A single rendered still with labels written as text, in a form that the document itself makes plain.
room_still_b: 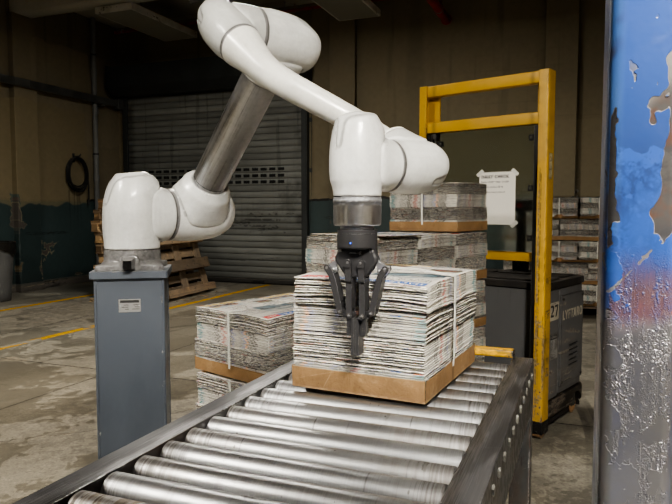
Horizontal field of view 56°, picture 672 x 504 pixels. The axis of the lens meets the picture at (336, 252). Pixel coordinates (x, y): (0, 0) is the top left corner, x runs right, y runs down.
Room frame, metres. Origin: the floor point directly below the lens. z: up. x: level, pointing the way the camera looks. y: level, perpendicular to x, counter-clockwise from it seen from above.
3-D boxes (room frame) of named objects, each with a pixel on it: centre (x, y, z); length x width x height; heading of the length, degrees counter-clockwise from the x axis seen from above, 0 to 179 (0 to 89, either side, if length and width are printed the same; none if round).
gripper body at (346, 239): (1.18, -0.04, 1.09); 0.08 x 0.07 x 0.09; 68
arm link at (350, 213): (1.18, -0.04, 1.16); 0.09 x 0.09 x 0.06
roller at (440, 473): (0.97, 0.04, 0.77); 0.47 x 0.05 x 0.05; 68
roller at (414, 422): (1.15, -0.04, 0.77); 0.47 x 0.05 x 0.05; 68
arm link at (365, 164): (1.19, -0.05, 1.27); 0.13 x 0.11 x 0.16; 132
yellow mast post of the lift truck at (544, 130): (3.20, -1.03, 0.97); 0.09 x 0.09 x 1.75; 49
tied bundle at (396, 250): (2.63, -0.11, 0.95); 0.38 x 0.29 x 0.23; 51
